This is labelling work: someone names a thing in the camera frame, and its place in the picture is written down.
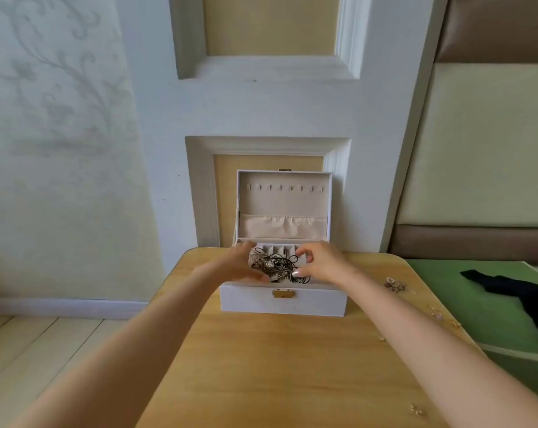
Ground person's right hand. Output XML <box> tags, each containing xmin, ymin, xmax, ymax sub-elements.
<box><xmin>291</xmin><ymin>240</ymin><xmax>360</xmax><ymax>289</ymax></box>

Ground person's left hand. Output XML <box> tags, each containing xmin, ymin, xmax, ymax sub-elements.
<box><xmin>207</xmin><ymin>240</ymin><xmax>271</xmax><ymax>285</ymax></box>

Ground tangle of necklaces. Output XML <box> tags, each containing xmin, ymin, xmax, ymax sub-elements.
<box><xmin>249</xmin><ymin>245</ymin><xmax>313</xmax><ymax>285</ymax></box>

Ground small earrings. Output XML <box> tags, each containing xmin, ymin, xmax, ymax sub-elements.
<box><xmin>380</xmin><ymin>275</ymin><xmax>466</xmax><ymax>417</ymax></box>

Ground white jewelry box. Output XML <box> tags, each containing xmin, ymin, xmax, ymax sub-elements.
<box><xmin>219</xmin><ymin>169</ymin><xmax>349</xmax><ymax>317</ymax></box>

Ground person's left forearm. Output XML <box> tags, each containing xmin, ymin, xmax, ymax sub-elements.
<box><xmin>10</xmin><ymin>265</ymin><xmax>221</xmax><ymax>428</ymax></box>

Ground person's right forearm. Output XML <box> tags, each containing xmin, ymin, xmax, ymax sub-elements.
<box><xmin>340</xmin><ymin>265</ymin><xmax>538</xmax><ymax>428</ymax></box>

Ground black cloth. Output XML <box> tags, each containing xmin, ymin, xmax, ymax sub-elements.
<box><xmin>460</xmin><ymin>269</ymin><xmax>538</xmax><ymax>346</ymax></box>

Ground beige padded wall panel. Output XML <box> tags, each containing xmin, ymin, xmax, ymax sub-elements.
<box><xmin>389</xmin><ymin>0</ymin><xmax>538</xmax><ymax>264</ymax></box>

